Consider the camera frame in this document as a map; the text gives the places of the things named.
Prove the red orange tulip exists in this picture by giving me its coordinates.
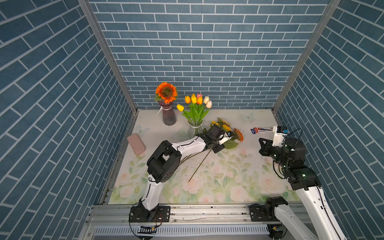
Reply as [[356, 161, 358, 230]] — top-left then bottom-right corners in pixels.
[[196, 97, 205, 124]]

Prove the purple glass vase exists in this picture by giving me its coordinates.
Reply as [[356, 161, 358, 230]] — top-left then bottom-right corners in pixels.
[[158, 100, 177, 126]]

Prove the beige daisy flower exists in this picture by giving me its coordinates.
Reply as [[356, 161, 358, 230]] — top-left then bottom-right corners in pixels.
[[218, 119, 231, 127]]

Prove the orange gerbera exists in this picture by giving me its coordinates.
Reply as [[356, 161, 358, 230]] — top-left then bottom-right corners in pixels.
[[224, 129, 244, 150], [155, 82, 178, 105]]

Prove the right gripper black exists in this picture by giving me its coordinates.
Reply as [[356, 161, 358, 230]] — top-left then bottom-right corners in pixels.
[[258, 136, 288, 170]]

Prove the clear glass vase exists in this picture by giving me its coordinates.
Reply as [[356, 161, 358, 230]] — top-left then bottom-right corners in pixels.
[[188, 121, 203, 139]]

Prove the white tulip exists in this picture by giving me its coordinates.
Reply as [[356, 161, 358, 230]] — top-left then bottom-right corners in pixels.
[[203, 96, 210, 106]]

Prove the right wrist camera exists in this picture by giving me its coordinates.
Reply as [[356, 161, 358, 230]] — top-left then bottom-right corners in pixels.
[[272, 126, 289, 147]]

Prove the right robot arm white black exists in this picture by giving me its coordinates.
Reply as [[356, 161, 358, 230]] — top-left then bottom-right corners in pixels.
[[249, 137, 346, 240]]

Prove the orange yellow tulip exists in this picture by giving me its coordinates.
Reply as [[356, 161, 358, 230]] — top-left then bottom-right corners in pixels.
[[191, 94, 199, 125]]

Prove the pink rectangular box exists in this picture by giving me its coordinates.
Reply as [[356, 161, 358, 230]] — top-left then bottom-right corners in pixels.
[[127, 133, 146, 155]]

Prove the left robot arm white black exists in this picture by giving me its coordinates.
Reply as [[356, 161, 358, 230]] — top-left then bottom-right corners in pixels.
[[129, 124, 238, 223]]

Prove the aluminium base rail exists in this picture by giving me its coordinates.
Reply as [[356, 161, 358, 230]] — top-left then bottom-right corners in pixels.
[[85, 202, 319, 238]]

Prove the light pink tulip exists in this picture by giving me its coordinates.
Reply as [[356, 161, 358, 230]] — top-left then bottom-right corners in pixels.
[[200, 101, 212, 122]]

